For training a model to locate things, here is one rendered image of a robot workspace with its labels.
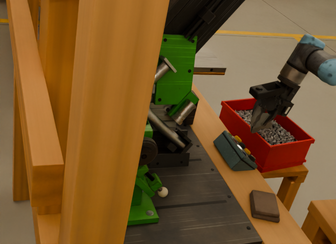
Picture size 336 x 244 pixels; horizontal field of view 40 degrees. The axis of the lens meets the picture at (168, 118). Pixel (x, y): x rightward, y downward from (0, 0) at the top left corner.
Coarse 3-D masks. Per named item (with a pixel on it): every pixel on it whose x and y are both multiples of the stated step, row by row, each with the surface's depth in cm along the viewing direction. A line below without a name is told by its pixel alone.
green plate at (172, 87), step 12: (168, 36) 132; (180, 36) 133; (168, 48) 133; (180, 48) 134; (192, 48) 136; (168, 60) 134; (180, 60) 136; (192, 60) 137; (168, 72) 135; (180, 72) 137; (192, 72) 138; (156, 84) 135; (168, 84) 137; (180, 84) 138; (156, 96) 136; (168, 96) 138; (180, 96) 139
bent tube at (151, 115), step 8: (160, 56) 132; (160, 64) 131; (168, 64) 130; (160, 72) 131; (152, 112) 135; (152, 120) 135; (160, 120) 136; (160, 128) 136; (168, 128) 138; (168, 136) 138; (176, 136) 139; (176, 144) 140; (184, 144) 141
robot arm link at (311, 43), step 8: (304, 40) 142; (312, 40) 141; (320, 40) 144; (296, 48) 144; (304, 48) 142; (312, 48) 140; (320, 48) 141; (296, 56) 144; (304, 56) 141; (296, 64) 144; (304, 64) 142; (304, 72) 145
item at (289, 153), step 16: (224, 112) 180; (240, 112) 183; (240, 128) 172; (272, 128) 175; (288, 128) 178; (256, 144) 165; (272, 144) 168; (288, 144) 162; (304, 144) 167; (256, 160) 166; (272, 160) 164; (288, 160) 168; (304, 160) 172
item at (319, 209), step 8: (312, 200) 148; (320, 200) 149; (328, 200) 150; (312, 208) 147; (320, 208) 145; (328, 208) 146; (312, 216) 147; (320, 216) 143; (328, 216) 143; (320, 224) 143; (328, 224) 140; (328, 232) 140
